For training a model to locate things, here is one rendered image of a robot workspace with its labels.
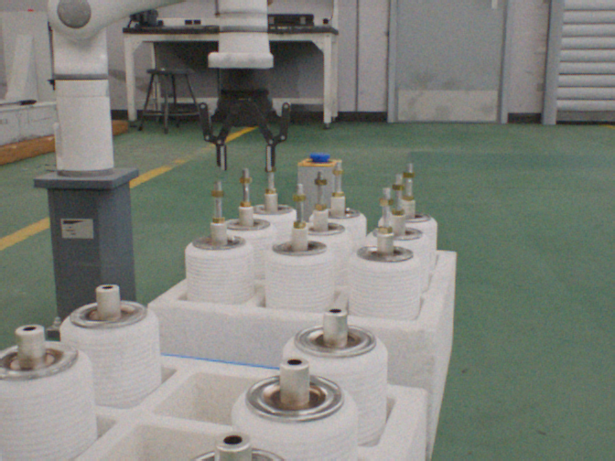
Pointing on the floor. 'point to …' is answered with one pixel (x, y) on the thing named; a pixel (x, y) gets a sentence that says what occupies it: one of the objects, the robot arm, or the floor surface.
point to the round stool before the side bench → (167, 96)
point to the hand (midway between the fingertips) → (246, 162)
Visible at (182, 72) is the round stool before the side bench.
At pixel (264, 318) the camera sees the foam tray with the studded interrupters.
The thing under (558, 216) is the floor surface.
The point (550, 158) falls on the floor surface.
